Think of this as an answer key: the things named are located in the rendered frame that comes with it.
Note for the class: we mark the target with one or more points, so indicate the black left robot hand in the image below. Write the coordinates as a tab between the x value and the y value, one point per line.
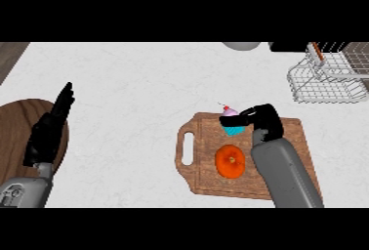
47	136

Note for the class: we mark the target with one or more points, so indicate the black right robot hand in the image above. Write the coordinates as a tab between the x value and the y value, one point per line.
262	121

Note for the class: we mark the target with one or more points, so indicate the pink and blue cupcake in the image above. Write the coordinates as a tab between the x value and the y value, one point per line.
231	122

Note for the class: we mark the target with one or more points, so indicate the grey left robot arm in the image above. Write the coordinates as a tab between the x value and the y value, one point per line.
26	187

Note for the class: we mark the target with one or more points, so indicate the round brown wooden board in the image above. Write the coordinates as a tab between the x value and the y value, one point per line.
19	136

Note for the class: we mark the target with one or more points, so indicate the brown wooden cutting board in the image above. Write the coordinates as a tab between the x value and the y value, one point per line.
206	156

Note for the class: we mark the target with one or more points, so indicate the orange round fruit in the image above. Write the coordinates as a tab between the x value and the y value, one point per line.
230	161

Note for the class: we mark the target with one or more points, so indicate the black appliance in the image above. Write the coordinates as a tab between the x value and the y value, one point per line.
290	46

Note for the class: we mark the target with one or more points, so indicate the grey round object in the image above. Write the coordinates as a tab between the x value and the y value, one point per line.
240	45

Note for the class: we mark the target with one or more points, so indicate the brown wooden panel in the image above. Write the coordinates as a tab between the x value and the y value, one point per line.
9	57

